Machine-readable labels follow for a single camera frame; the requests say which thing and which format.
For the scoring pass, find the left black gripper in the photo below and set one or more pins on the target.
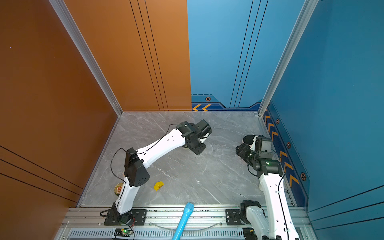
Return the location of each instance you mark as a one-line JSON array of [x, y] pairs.
[[201, 150]]

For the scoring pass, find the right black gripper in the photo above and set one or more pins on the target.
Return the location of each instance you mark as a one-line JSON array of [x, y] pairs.
[[242, 150]]

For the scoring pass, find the yellow block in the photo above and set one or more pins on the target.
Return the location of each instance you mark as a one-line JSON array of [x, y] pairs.
[[158, 185]]

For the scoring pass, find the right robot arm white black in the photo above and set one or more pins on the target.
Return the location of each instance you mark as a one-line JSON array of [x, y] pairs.
[[278, 225]]

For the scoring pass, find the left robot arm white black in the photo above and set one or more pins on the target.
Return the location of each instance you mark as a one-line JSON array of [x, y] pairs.
[[138, 161]]

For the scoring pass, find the plush doll pink black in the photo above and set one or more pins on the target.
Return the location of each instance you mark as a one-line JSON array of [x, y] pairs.
[[249, 139]]

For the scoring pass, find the cyan tube pole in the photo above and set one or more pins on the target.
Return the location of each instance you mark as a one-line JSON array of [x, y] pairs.
[[188, 210]]

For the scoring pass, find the right circuit board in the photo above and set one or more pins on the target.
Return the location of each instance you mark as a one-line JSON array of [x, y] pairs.
[[249, 234]]

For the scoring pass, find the circuit board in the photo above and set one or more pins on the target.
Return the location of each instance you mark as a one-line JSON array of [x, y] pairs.
[[249, 234], [123, 234]]

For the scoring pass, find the metal tin can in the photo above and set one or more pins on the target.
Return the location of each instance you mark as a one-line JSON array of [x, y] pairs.
[[118, 188]]

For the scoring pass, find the left circuit board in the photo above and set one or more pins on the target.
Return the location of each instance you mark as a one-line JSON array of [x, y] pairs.
[[123, 234]]

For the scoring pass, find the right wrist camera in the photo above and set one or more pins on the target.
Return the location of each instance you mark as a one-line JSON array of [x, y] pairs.
[[253, 146]]

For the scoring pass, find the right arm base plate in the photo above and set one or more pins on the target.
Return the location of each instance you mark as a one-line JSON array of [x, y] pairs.
[[236, 217]]

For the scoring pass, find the aluminium front rail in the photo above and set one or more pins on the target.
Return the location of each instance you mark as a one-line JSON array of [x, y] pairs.
[[157, 223]]

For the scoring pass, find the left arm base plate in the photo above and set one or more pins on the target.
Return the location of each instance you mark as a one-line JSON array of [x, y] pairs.
[[135, 217]]

